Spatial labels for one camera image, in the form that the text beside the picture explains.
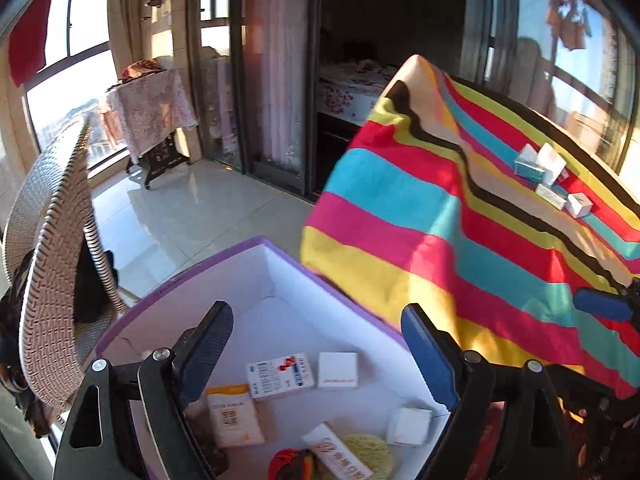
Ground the black side table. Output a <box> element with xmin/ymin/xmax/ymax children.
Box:
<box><xmin>125</xmin><ymin>130</ymin><xmax>193</xmax><ymax>191</ymax></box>

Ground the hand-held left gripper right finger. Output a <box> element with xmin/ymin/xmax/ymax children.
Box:
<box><xmin>401</xmin><ymin>302</ymin><xmax>576</xmax><ymax>480</ymax></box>

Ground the striped colourful blanket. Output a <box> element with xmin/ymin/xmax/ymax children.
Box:
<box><xmin>300</xmin><ymin>54</ymin><xmax>640</xmax><ymax>401</ymax></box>

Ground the white wicker chair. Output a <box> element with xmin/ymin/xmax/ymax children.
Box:
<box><xmin>0</xmin><ymin>115</ymin><xmax>126</xmax><ymax>411</ymax></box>

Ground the pale yellow round scrubber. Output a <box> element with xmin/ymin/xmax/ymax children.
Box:
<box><xmin>340</xmin><ymin>432</ymin><xmax>394</xmax><ymax>480</ymax></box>

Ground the white box red blue print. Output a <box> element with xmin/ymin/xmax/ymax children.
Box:
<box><xmin>246</xmin><ymin>351</ymin><xmax>317</xmax><ymax>402</ymax></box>

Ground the floral table cloth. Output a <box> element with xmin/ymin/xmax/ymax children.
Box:
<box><xmin>102</xmin><ymin>67</ymin><xmax>198</xmax><ymax>161</ymax></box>

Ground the white packet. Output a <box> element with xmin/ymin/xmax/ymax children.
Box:
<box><xmin>205</xmin><ymin>384</ymin><xmax>266</xmax><ymax>449</ymax></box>

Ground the long white box red logo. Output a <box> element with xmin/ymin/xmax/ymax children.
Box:
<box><xmin>301</xmin><ymin>422</ymin><xmax>373</xmax><ymax>480</ymax></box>

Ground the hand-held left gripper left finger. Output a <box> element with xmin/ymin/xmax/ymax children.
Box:
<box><xmin>52</xmin><ymin>300</ymin><xmax>236</xmax><ymax>480</ymax></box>

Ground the tall white box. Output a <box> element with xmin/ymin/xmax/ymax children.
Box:
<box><xmin>535</xmin><ymin>142</ymin><xmax>568</xmax><ymax>186</ymax></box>

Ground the red round object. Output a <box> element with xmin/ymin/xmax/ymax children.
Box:
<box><xmin>268</xmin><ymin>449</ymin><xmax>321</xmax><ymax>480</ymax></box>

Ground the teal tissue box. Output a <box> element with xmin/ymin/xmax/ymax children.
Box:
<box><xmin>515</xmin><ymin>144</ymin><xmax>548</xmax><ymax>183</ymax></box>

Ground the flat teal white box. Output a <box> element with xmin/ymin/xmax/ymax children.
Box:
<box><xmin>535</xmin><ymin>184</ymin><xmax>568</xmax><ymax>209</ymax></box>

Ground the bed with floral sheet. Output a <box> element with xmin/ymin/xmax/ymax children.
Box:
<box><xmin>317</xmin><ymin>57</ymin><xmax>401</xmax><ymax>123</ymax></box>

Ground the brown orange folded cloth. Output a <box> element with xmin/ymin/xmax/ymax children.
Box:
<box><xmin>119</xmin><ymin>59</ymin><xmax>166</xmax><ymax>81</ymax></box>

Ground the small plain white box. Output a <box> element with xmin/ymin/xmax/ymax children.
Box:
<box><xmin>386</xmin><ymin>406</ymin><xmax>433</xmax><ymax>447</ymax></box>

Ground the red hanging cloth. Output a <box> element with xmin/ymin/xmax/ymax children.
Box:
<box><xmin>7</xmin><ymin>0</ymin><xmax>53</xmax><ymax>88</ymax></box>

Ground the orange hanging laundry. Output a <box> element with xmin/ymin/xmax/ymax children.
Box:
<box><xmin>545</xmin><ymin>0</ymin><xmax>596</xmax><ymax>52</ymax></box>

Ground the sheer pink curtain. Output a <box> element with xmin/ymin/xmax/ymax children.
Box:
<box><xmin>245</xmin><ymin>0</ymin><xmax>312</xmax><ymax>177</ymax></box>

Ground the white box with red line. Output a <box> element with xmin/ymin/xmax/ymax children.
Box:
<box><xmin>317</xmin><ymin>351</ymin><xmax>359</xmax><ymax>390</ymax></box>

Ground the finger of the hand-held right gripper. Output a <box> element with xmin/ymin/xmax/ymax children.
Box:
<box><xmin>547</xmin><ymin>364</ymin><xmax>623</xmax><ymax>402</ymax></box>
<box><xmin>572</xmin><ymin>280</ymin><xmax>640</xmax><ymax>323</ymax></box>

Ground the purple storage box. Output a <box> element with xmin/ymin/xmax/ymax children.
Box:
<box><xmin>92</xmin><ymin>235</ymin><xmax>451</xmax><ymax>480</ymax></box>

